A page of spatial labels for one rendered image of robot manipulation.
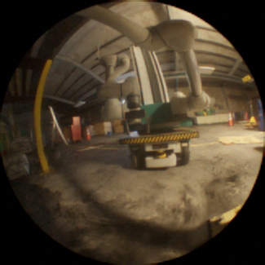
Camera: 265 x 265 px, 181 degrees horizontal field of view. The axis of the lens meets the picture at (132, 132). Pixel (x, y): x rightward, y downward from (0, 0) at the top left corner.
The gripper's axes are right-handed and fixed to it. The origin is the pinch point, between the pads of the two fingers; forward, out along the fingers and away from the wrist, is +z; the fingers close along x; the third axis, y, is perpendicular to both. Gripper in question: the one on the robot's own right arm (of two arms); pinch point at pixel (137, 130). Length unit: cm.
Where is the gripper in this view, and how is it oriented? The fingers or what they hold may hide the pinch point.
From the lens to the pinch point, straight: 54.1
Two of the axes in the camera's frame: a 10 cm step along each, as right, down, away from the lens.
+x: -9.6, 1.0, 2.8
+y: 2.7, -1.0, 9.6
